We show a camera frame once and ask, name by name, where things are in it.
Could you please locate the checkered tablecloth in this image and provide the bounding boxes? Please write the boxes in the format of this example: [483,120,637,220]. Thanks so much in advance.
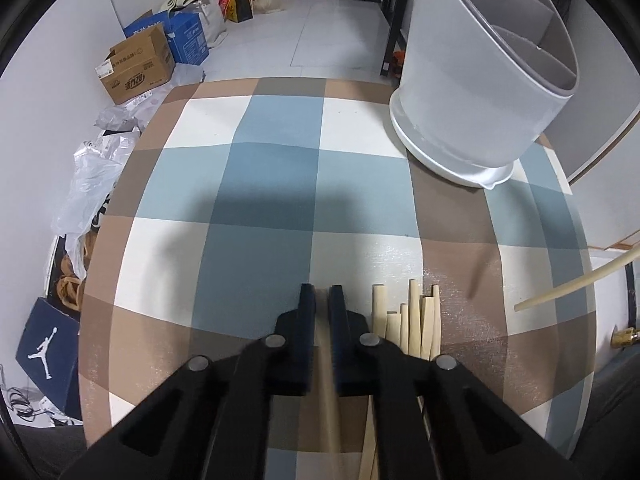
[79,78,596,455]

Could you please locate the brown cardboard box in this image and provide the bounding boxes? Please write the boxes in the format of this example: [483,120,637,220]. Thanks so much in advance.
[96,24,175,105]

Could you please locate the wooden chopstick on table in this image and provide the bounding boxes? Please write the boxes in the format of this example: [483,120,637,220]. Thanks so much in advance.
[421,296,435,360]
[409,278,422,358]
[431,284,442,360]
[385,312,401,347]
[372,284,387,338]

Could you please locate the navy jordan shopping bag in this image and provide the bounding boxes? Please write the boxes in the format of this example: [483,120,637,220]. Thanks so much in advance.
[15,298,82,420]

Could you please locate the red and black bag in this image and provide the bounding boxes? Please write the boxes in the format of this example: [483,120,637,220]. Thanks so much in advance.
[218,0,254,23]

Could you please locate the blue cardboard box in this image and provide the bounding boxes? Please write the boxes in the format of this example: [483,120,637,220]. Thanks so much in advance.
[124,11,208,65]

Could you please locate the tan shoes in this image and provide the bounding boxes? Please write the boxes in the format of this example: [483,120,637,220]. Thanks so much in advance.
[55,231,98,312]

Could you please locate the grey utensil holder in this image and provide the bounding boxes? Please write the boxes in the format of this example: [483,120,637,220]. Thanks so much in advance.
[390,0,579,190]

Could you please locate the cream tote bag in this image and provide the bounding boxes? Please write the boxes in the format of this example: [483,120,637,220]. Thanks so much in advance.
[160,0,227,50]

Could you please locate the black metal rack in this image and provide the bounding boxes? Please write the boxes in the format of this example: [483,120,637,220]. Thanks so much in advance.
[380,0,408,76]

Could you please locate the wooden chopstick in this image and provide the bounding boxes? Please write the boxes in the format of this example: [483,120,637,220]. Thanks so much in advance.
[421,296,435,360]
[514,246,640,312]
[372,284,387,338]
[385,312,401,347]
[314,288,344,479]
[409,278,422,358]
[431,284,442,360]

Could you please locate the white plastic bags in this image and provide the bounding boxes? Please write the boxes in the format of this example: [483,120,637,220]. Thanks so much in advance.
[52,63,205,281]

